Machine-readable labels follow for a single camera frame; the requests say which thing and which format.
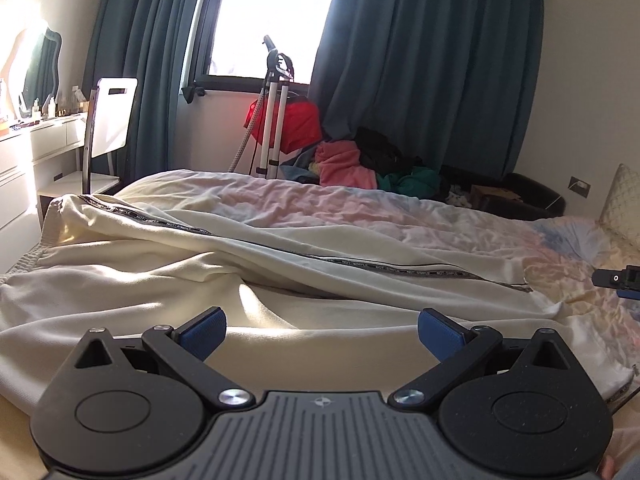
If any garment steamer on pole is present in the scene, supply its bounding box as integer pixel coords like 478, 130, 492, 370
229, 35, 295, 180

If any right teal curtain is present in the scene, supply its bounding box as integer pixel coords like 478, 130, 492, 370
309, 0, 544, 178

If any black sofa bench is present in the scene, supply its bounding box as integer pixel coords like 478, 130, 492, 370
437, 166, 566, 221

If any white dresser with drawers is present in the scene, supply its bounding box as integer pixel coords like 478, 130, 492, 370
0, 112, 89, 273

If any white and black chair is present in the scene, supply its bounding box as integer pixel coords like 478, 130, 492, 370
37, 77, 139, 226

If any person's hand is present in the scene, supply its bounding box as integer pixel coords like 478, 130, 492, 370
598, 454, 622, 480

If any beige quilted pillow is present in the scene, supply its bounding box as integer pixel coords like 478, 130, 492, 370
599, 164, 640, 247

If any black clothes pile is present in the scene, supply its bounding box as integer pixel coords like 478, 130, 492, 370
354, 127, 424, 177

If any dark window frame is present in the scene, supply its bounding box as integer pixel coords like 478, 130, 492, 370
192, 0, 330, 87

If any teal curtain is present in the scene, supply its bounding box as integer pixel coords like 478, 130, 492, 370
82, 0, 198, 183
309, 0, 544, 178

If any pink clothes pile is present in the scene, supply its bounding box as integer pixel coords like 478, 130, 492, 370
314, 140, 378, 190

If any green clothes heap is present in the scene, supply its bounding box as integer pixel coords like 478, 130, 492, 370
375, 167, 440, 200

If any left teal curtain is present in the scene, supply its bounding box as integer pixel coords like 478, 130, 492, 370
82, 0, 198, 183

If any pastel pink bed sheet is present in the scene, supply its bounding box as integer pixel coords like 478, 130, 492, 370
0, 168, 640, 480

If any cream zip-up sweat garment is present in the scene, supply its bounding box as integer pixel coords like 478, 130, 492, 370
0, 192, 637, 413

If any wavy frame vanity mirror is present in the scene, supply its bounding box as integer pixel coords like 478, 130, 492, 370
1, 28, 63, 119

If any red cloth on steamer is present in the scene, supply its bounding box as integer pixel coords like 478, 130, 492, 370
243, 92, 322, 154

